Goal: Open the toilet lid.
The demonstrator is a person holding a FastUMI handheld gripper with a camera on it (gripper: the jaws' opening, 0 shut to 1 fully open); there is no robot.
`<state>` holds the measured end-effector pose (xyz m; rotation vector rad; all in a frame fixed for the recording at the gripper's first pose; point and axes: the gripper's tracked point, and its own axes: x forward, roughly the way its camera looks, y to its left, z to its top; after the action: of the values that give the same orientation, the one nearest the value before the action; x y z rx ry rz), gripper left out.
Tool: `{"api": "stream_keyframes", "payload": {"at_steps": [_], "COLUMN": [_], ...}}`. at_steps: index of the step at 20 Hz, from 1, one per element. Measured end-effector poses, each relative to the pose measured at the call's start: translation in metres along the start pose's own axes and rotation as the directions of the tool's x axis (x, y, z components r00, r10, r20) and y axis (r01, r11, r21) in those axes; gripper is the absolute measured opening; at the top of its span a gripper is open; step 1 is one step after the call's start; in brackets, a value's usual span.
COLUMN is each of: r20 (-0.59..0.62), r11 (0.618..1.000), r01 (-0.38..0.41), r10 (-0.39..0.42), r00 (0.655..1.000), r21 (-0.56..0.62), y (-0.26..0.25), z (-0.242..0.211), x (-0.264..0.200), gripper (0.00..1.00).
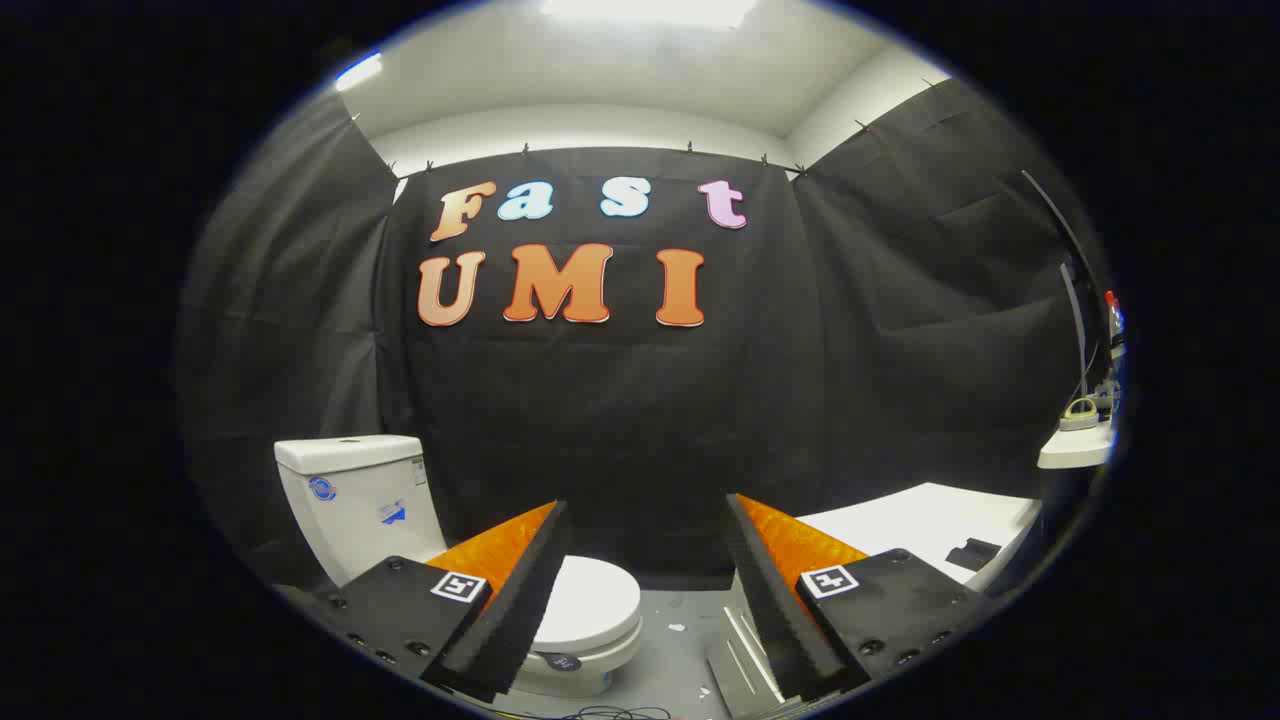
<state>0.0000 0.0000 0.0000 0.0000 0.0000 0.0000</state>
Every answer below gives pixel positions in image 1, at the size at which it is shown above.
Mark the black backdrop cloth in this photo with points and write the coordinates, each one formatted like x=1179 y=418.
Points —
x=620 y=420

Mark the yellow green tape roll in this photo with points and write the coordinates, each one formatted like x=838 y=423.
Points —
x=1080 y=415

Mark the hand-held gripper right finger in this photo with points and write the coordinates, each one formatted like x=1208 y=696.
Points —
x=775 y=610

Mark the red capped bottle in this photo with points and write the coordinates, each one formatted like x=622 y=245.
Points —
x=1114 y=318

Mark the white wall shelf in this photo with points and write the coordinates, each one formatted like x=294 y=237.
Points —
x=1075 y=447

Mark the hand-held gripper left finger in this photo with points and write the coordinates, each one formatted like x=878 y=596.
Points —
x=520 y=600

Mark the white panelled cabinet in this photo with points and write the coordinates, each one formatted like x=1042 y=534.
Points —
x=920 y=520

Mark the small black flat object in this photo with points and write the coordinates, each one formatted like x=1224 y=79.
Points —
x=972 y=553

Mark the white toilet lid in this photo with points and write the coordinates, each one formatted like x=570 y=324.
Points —
x=590 y=598

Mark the ceiling light panel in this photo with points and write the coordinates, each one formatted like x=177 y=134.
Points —
x=650 y=10

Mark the white toilet tank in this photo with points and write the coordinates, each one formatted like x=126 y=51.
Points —
x=355 y=510

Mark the white toilet seat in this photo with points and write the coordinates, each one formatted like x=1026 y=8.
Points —
x=622 y=652

